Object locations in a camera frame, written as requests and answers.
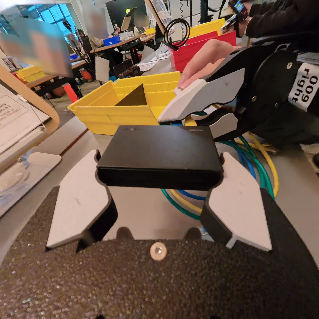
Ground small blue plastic bin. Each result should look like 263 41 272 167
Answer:
103 35 121 47

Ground yellow plastic bin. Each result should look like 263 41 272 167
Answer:
189 18 226 38
67 71 181 136

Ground black coiled cable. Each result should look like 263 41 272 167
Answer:
163 18 191 49

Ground instruction sheet board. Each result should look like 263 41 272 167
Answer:
145 0 173 35
0 64 60 175

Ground yellow ethernet cable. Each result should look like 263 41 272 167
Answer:
172 130 280 214

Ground wooden work desk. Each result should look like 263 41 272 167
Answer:
90 33 156 54

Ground white paper sheets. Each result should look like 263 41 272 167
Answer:
137 60 159 73

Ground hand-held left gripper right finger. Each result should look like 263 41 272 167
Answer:
200 152 272 251

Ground person's right hand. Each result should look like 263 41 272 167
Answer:
177 39 243 91

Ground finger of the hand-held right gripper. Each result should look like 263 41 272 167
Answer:
158 67 246 124
196 112 239 140

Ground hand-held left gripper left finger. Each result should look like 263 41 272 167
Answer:
46 149 118 253

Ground black network switch box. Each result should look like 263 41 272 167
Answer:
96 125 224 191

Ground red plastic bin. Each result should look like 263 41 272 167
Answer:
169 30 237 73

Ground person's right forearm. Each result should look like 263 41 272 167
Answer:
245 0 319 43

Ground black screen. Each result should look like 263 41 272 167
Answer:
106 0 147 26

